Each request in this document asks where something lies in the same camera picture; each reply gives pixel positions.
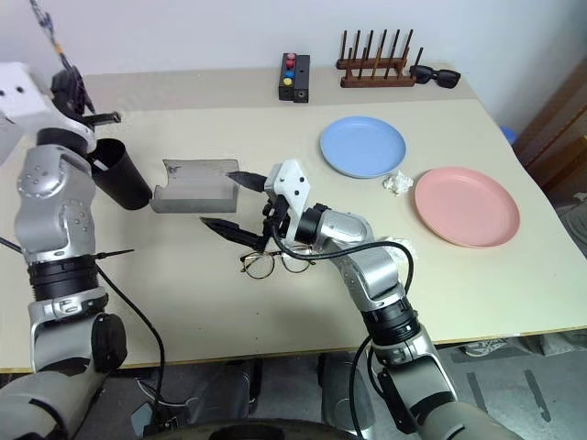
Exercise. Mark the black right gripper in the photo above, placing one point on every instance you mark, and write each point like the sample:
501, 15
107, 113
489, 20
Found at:
276, 213

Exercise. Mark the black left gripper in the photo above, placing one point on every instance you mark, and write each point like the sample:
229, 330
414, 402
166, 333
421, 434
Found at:
69, 89

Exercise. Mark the black plastic cup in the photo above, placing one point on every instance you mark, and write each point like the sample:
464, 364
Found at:
121, 176

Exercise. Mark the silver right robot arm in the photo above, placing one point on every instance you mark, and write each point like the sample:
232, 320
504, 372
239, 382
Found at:
376, 275

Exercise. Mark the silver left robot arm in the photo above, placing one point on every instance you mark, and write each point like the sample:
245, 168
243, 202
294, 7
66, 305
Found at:
50, 215

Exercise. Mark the open grey glasses case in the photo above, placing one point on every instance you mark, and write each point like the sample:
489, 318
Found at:
197, 190

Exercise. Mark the thin-framed round eyeglasses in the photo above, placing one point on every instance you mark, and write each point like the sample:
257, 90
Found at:
259, 266

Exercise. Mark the black box with coloured buttons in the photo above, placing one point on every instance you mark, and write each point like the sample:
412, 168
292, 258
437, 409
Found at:
288, 80

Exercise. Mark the blue plate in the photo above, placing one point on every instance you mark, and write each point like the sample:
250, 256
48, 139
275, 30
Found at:
362, 146

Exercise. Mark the crumpled white paper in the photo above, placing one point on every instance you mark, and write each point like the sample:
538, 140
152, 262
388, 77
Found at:
398, 183
403, 245

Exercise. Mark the grey table leg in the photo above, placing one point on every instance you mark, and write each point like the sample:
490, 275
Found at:
229, 389
341, 394

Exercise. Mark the brown wooden dish rack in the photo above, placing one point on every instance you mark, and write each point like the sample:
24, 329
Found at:
373, 75

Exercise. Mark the pink plate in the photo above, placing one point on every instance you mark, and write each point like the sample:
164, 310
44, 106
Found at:
468, 208

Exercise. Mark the black sunglasses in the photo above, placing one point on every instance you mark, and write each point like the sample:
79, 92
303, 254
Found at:
435, 75

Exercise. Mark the blue round plastic object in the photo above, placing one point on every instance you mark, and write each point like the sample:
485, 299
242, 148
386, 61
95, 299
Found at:
510, 134

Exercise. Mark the brown wooden furniture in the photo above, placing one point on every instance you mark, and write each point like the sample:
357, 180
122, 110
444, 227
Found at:
557, 133

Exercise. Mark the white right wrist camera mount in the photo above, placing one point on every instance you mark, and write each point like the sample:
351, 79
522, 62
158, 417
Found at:
290, 183

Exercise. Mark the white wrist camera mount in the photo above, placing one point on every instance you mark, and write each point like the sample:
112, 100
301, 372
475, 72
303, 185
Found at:
20, 98
290, 183

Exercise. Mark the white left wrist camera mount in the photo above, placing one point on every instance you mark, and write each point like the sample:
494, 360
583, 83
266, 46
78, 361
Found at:
20, 98

